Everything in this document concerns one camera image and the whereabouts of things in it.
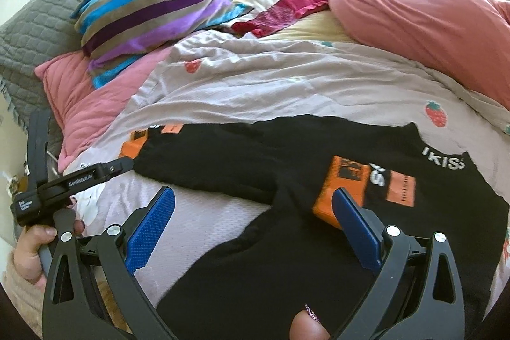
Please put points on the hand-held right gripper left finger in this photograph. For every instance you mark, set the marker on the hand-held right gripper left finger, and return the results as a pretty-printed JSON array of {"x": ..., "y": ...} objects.
[{"x": 153, "y": 220}]

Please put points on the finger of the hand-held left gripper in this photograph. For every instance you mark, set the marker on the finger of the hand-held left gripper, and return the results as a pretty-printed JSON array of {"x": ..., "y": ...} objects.
[
  {"x": 39, "y": 149},
  {"x": 91, "y": 174}
]

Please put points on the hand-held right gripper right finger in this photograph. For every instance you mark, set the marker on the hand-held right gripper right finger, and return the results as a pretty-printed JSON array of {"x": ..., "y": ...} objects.
[{"x": 354, "y": 228}]

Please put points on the black printed t-shirt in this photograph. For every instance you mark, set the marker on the black printed t-shirt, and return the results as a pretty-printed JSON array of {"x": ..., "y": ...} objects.
[{"x": 279, "y": 164}]

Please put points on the person's left forearm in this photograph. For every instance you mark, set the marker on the person's left forearm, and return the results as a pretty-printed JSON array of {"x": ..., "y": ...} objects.
[{"x": 10, "y": 286}]

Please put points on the person's left hand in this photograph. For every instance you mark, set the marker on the person's left hand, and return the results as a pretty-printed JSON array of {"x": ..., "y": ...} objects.
[{"x": 30, "y": 256}]

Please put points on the pink quilted pillow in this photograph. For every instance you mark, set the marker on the pink quilted pillow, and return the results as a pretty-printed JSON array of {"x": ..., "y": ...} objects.
[{"x": 79, "y": 101}]

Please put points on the striped velvet pillow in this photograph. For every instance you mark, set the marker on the striped velvet pillow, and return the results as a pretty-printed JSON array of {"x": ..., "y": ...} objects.
[{"x": 139, "y": 21}]

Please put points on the strawberry printed bed sheet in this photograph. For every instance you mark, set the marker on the strawberry printed bed sheet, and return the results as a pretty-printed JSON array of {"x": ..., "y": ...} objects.
[{"x": 279, "y": 85}]

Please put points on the pink duvet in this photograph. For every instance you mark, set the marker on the pink duvet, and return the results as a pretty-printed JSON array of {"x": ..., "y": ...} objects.
[{"x": 422, "y": 25}]

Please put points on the red velvet cloth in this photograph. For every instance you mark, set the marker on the red velvet cloth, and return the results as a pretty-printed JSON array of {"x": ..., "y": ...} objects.
[{"x": 287, "y": 11}]

